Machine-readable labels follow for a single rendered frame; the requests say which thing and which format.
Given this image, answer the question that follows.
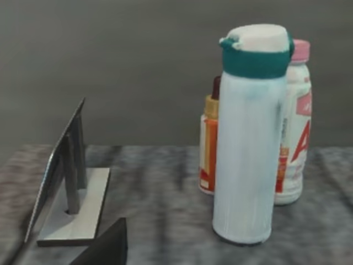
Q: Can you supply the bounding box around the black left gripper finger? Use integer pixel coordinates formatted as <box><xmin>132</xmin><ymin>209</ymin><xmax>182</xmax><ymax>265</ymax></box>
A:
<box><xmin>68</xmin><ymin>217</ymin><xmax>129</xmax><ymax>265</ymax></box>

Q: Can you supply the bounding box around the grey metal stand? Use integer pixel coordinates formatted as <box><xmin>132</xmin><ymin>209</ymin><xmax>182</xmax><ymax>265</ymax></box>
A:
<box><xmin>24</xmin><ymin>97</ymin><xmax>111</xmax><ymax>247</ymax></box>

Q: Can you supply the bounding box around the orange bottle with yellow cap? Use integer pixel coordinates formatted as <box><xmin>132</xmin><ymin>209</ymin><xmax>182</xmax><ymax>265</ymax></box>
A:
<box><xmin>199</xmin><ymin>76</ymin><xmax>221</xmax><ymax>195</ymax></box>

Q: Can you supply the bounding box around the white thermos with teal lid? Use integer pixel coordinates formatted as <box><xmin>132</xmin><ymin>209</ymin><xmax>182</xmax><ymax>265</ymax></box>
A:
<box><xmin>212</xmin><ymin>24</ymin><xmax>294</xmax><ymax>246</ymax></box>

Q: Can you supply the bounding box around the white bottle with pink cap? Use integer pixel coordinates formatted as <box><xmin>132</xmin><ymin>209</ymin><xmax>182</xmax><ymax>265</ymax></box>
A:
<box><xmin>274</xmin><ymin>39</ymin><xmax>312</xmax><ymax>205</ymax></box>

